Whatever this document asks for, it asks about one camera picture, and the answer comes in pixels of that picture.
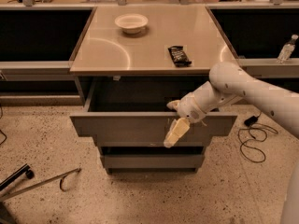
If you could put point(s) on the metal stand legs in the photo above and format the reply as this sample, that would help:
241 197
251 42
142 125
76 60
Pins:
49 197

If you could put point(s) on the grey top drawer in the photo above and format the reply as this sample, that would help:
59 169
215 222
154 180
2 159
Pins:
131 112

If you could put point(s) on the clear plastic water bottle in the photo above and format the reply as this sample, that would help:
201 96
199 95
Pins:
287 49

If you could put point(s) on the grey drawer cabinet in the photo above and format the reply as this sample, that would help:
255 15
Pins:
188 26

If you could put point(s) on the grey drawer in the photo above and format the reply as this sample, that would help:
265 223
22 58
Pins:
152 161
131 112

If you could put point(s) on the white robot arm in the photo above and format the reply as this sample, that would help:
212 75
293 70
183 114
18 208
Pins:
229 83

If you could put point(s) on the grey window ledge rail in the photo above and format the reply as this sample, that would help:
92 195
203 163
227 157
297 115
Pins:
61 70

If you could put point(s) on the black power adapter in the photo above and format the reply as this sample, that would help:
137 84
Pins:
250 121

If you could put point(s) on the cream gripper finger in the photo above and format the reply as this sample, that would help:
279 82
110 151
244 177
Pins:
173 105
177 129

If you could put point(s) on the white bowl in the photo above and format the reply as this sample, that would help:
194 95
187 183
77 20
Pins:
131 23

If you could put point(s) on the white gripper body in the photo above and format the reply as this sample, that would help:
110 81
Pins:
191 108

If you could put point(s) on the grey bottom drawer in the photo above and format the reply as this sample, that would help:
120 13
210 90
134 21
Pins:
152 161

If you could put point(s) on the black snack bar wrapper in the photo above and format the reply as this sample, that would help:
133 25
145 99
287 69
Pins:
179 57

